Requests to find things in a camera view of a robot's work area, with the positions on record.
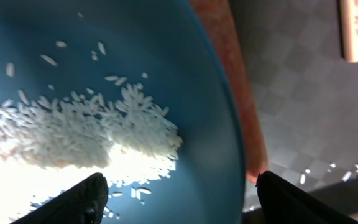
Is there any dark blue plate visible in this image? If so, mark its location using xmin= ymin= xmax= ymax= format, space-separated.
xmin=0 ymin=1 xmax=245 ymax=223

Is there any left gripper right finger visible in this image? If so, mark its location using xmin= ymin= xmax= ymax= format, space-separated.
xmin=256 ymin=171 xmax=358 ymax=224

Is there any dark brown serving tray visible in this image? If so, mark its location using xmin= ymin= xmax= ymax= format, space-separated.
xmin=230 ymin=0 xmax=358 ymax=215

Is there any orange carrot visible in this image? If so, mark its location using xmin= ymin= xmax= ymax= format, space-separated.
xmin=189 ymin=0 xmax=269 ymax=183

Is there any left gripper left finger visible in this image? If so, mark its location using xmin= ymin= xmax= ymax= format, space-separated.
xmin=12 ymin=172 xmax=109 ymax=224

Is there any pile of white rice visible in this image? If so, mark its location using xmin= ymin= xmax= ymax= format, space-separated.
xmin=0 ymin=12 xmax=183 ymax=223

